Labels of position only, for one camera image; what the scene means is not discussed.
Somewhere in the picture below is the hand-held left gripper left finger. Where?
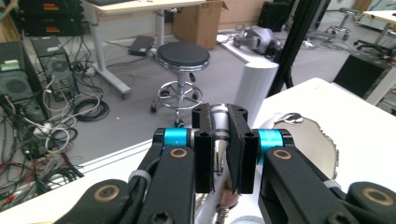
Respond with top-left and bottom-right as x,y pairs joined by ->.
152,103 -> 217,194

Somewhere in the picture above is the cardboard box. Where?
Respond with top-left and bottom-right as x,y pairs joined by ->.
173,0 -> 229,51

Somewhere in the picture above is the grey robot device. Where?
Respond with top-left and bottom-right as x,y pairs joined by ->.
233,24 -> 284,59

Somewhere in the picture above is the black cabinet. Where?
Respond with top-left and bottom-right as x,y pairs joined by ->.
331,53 -> 394,99

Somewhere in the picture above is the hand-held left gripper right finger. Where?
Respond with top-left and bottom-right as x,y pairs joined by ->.
226,104 -> 294,195

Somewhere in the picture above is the black flat box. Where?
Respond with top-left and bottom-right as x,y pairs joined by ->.
127,35 -> 156,58

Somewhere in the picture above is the white table mat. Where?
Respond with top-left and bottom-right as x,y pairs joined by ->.
0,77 -> 396,224

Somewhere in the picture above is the coiled black cable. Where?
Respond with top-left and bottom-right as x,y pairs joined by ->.
72,97 -> 110,123

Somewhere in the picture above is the white floor platform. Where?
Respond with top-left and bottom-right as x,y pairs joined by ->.
216,31 -> 280,68

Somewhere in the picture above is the white stand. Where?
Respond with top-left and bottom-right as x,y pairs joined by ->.
242,61 -> 280,127

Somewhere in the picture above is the grey stool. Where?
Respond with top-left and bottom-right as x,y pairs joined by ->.
324,7 -> 362,42

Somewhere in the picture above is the black computer tower green label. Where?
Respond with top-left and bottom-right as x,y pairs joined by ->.
0,41 -> 49,123

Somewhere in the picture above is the black metal frame strut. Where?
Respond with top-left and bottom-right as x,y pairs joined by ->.
266,0 -> 325,98

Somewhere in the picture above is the black round stool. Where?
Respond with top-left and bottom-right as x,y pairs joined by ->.
150,41 -> 212,128

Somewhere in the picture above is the desk with grey legs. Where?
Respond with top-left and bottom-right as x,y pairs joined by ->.
81,0 -> 207,100

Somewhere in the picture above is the tangle of floor cables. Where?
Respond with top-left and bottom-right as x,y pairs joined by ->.
0,92 -> 85,211

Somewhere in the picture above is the black equipment rack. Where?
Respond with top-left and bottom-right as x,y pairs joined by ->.
11,0 -> 86,37

